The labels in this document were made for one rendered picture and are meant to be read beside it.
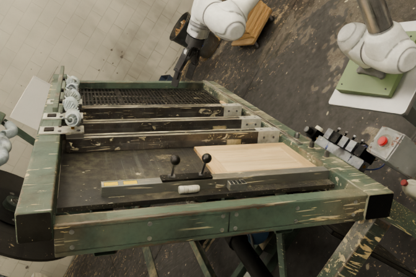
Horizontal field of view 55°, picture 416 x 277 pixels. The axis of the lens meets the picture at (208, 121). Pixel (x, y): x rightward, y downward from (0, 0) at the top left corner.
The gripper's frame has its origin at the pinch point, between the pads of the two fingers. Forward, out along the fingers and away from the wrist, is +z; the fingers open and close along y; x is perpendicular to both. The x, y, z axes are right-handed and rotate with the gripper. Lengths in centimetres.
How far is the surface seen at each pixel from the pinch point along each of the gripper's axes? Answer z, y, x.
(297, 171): 16, -3, 60
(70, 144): 45, 20, -34
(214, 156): 30.6, -7.1, 24.4
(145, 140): 37.7, -1.5, -8.8
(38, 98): 210, -216, -254
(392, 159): -10, 1, 88
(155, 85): 73, -128, -67
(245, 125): 34, -58, 25
